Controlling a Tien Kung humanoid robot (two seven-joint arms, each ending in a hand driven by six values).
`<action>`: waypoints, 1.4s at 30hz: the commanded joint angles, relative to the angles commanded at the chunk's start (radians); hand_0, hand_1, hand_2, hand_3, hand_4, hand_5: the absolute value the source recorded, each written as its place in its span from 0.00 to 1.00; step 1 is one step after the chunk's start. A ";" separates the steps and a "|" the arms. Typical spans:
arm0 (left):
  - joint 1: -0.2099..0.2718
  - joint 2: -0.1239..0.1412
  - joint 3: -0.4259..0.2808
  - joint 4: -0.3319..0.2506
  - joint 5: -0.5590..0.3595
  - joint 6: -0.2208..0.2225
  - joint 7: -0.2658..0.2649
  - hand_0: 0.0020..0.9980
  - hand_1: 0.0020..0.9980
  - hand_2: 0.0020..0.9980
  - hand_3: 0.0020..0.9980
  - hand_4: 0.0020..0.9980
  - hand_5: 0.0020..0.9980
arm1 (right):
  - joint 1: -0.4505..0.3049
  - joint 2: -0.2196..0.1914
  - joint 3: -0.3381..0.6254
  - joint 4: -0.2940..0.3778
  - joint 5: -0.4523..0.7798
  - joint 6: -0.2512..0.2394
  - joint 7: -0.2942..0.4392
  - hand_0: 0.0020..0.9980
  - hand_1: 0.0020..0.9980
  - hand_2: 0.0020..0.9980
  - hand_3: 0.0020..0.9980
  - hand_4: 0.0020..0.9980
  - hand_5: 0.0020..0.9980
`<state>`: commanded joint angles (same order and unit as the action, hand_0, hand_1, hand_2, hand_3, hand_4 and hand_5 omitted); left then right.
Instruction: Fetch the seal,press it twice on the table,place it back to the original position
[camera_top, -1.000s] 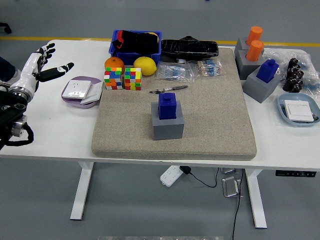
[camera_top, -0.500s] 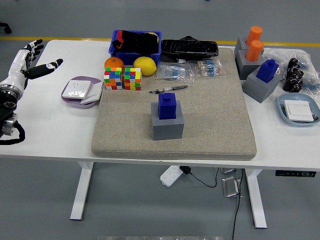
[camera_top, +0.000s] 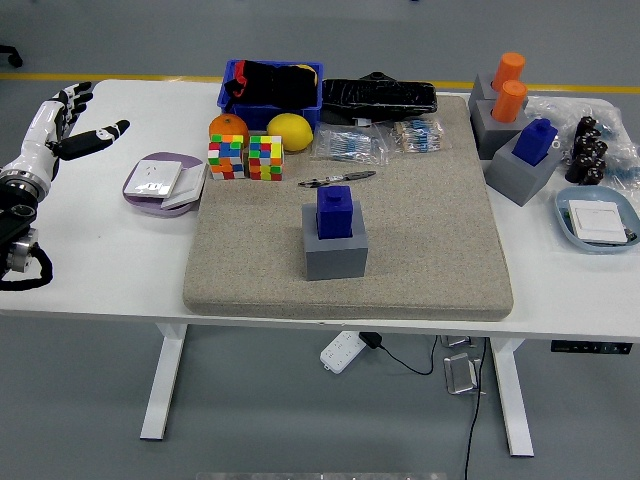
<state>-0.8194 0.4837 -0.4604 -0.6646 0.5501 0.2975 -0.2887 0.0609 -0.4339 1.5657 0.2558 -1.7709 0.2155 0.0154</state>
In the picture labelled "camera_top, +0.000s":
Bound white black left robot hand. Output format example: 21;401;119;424
0;81;131;184

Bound blue square seal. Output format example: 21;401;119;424
315;185;355;240
511;117;559;168

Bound grey square seal holder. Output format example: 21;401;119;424
484;134;565;208
301;202;370;281

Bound grey round seal holder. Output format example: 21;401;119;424
468;72;530;112
468;98;531;161

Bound black chair base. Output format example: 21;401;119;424
0;44;25;69

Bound purple tray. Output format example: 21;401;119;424
121;151;207;219

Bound colourful puzzle cube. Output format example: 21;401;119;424
207;133;247;181
247;134;285;182

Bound orange fruit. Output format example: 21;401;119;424
208;113;251;146

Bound blue plastic bin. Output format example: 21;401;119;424
216;58;325;132

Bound black cloth with red trim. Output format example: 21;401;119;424
223;59;320;109

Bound yellow lemon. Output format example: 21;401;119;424
266;112;315;153

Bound white table leg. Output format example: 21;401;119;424
139;323;189;441
489;338;535;457

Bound clear bag blue resistors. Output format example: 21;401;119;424
599;134;640;192
309;123;390;167

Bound black pen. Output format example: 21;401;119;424
298;170;377;189

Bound black plastic wrapped package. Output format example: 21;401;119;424
321;71;439;126

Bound white power strip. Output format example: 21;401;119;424
319;330;365;375

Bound clear bag brown resistors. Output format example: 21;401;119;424
382;118;454;155

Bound grey-brown mat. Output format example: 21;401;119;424
182;94;515;323

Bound clear bag of metal parts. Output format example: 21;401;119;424
524;94;626;151

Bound light blue tray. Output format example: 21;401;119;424
554;186;640;256

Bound black table control panel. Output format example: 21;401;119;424
550;340;634;355

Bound white wall switch panel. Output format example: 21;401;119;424
160;163;209;211
567;199;630;245

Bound black plug with cord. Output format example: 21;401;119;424
358;331;439;376

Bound black floor cable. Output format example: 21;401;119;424
463;337;489;480

